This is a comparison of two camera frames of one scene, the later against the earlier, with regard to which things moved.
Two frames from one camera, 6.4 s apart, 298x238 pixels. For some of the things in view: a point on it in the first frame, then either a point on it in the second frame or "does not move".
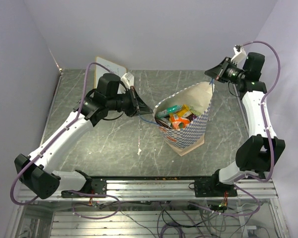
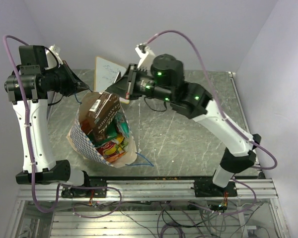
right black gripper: x=217 y=72 -> x=134 y=74
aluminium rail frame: x=153 y=208 does not move
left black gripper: x=137 y=104 -> x=73 y=86
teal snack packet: x=173 y=109 -> x=122 y=124
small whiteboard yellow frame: x=100 y=71 does not move
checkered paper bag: x=183 y=117 -> x=78 y=138
